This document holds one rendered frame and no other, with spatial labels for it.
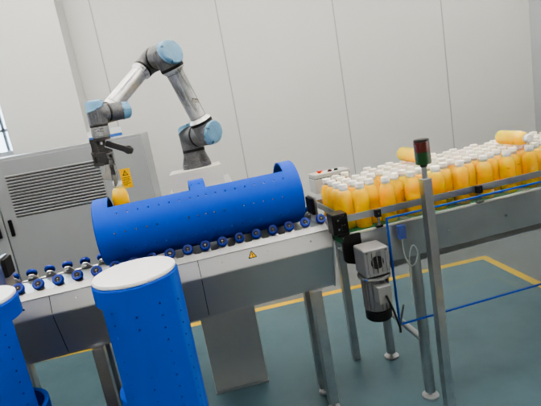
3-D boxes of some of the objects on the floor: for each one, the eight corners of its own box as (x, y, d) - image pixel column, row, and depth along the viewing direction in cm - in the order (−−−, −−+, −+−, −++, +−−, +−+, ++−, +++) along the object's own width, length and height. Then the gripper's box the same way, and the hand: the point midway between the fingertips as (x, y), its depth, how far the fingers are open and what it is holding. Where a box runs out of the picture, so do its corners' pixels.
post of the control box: (352, 357, 274) (326, 189, 254) (357, 354, 275) (333, 188, 254) (354, 360, 270) (328, 190, 250) (361, 358, 271) (336, 188, 251)
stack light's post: (443, 414, 215) (418, 178, 193) (452, 412, 216) (427, 176, 193) (448, 420, 211) (423, 180, 189) (456, 416, 212) (431, 177, 189)
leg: (327, 406, 235) (307, 288, 222) (337, 402, 236) (319, 286, 223) (331, 412, 229) (311, 293, 217) (342, 409, 231) (323, 290, 218)
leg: (317, 391, 248) (299, 279, 236) (328, 387, 250) (310, 276, 237) (321, 396, 243) (302, 283, 230) (332, 393, 244) (313, 280, 231)
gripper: (91, 138, 204) (102, 187, 208) (87, 139, 193) (99, 190, 197) (111, 135, 205) (122, 183, 210) (109, 135, 194) (120, 186, 199)
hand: (117, 182), depth 204 cm, fingers closed on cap, 4 cm apart
